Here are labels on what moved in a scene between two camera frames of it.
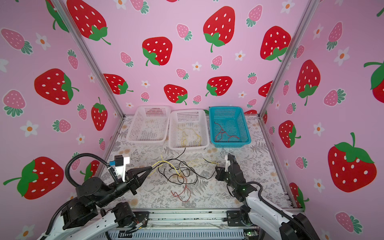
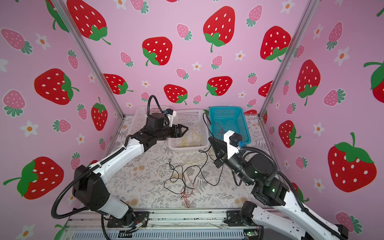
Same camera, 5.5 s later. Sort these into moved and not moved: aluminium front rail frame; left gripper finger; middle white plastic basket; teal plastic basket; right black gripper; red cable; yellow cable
Moved: right black gripper; yellow cable; left gripper finger
Not moved: aluminium front rail frame; middle white plastic basket; red cable; teal plastic basket
